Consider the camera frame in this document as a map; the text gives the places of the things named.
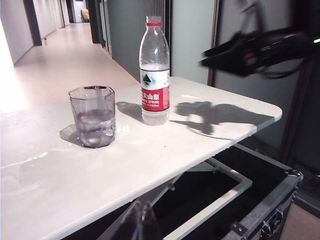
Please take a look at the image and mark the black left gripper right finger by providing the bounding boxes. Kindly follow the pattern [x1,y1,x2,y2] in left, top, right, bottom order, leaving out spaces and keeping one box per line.
[141,201,162,240]

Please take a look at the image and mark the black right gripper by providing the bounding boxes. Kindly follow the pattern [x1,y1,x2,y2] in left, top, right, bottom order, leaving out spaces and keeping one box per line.
[199,26,313,78]

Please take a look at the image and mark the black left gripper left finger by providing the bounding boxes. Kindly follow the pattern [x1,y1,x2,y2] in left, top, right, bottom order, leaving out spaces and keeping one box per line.
[121,199,144,240]

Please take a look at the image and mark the clear red-label water bottle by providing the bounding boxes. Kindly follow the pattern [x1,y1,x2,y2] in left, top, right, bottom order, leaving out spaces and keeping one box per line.
[139,15,171,126]

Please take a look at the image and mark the black metal-edged flight case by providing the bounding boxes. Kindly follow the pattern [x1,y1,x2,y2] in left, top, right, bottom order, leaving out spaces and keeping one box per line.
[99,143,305,240]

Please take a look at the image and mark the beige hallway seat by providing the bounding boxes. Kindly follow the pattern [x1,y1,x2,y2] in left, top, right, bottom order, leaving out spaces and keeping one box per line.
[80,7,90,23]

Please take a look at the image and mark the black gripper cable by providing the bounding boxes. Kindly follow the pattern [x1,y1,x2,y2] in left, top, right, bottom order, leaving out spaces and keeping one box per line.
[258,58,307,80]

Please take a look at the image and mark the grey scissor table frame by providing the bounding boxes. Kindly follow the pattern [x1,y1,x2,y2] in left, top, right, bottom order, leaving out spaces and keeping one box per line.
[134,157,253,240]

